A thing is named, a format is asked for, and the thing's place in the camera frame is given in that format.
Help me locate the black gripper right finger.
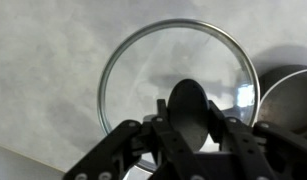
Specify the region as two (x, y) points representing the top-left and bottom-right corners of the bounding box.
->
(207, 99), (307, 180)

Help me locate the black saucepan with handle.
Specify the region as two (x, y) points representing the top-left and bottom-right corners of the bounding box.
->
(257, 64), (307, 138)

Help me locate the glass lid with black knob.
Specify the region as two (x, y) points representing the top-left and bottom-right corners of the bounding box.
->
(97, 18), (261, 173)

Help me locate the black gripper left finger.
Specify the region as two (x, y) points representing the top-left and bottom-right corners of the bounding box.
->
(62, 98), (207, 180)

